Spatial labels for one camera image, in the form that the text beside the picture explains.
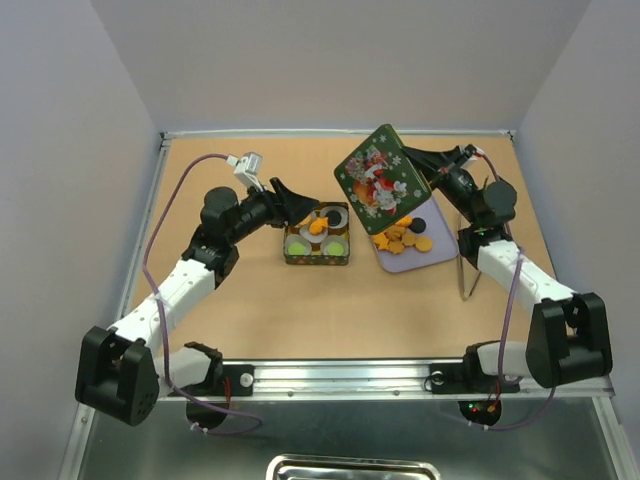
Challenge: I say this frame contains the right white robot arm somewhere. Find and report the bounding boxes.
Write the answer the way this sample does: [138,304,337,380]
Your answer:
[416,145,613,390]

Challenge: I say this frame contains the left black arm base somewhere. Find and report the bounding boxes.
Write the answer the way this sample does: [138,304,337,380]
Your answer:
[182,364,255,429]

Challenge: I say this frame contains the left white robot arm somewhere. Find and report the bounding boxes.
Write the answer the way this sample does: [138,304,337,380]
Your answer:
[75,152,320,433]

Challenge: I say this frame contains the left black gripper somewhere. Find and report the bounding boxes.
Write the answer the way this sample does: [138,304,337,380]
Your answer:
[227,178,319,245]

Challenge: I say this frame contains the orange fish cookie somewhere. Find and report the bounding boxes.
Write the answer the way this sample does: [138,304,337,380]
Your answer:
[372,233,390,251]
[308,217,329,236]

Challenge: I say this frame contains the lilac plastic tray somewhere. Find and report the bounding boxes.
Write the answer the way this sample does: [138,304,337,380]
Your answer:
[374,197,458,273]

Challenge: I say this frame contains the tan maple leaf cookie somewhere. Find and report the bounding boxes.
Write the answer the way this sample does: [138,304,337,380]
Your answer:
[401,231,417,247]

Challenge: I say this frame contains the black sandwich cookie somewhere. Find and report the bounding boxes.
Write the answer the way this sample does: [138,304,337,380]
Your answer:
[324,209,343,228]
[408,217,427,234]

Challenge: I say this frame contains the green sandwich cookie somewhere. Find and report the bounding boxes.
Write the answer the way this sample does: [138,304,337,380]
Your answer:
[286,240,308,256]
[324,240,345,256]

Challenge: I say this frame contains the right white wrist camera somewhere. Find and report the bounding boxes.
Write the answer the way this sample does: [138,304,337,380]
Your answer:
[467,145,486,159]

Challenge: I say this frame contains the gold tin lid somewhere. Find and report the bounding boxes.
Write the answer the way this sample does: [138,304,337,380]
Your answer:
[334,124,432,235]

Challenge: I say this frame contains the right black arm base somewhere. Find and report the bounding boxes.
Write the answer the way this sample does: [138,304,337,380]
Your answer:
[423,362,520,427]

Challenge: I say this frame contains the steel tray front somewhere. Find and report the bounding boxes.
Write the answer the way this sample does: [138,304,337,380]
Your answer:
[265,461,441,480]

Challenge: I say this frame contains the orange swirl meringue cookie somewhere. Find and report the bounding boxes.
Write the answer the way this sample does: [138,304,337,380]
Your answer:
[386,225,406,241]

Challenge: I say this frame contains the white paper cupcake liner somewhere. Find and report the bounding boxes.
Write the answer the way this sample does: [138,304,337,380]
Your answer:
[299,223,330,244]
[319,205,348,229]
[321,235,349,257]
[284,235,312,257]

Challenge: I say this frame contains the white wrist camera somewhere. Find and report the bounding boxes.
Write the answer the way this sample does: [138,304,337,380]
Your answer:
[467,145,486,159]
[234,152,264,191]

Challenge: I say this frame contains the green christmas cookie tin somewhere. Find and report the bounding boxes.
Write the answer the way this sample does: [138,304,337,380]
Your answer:
[282,202,351,266]

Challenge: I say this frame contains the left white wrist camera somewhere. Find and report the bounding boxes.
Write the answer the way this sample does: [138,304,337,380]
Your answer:
[234,152,264,191]

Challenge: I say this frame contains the round dotted biscuit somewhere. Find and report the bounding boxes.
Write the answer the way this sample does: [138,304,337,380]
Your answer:
[414,236,433,253]
[299,214,312,226]

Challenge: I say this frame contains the steel kitchen tongs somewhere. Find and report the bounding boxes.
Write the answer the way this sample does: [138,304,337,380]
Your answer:
[456,253,482,302]

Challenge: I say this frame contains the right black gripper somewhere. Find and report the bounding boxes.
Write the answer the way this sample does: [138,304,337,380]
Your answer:
[402,144,481,227]

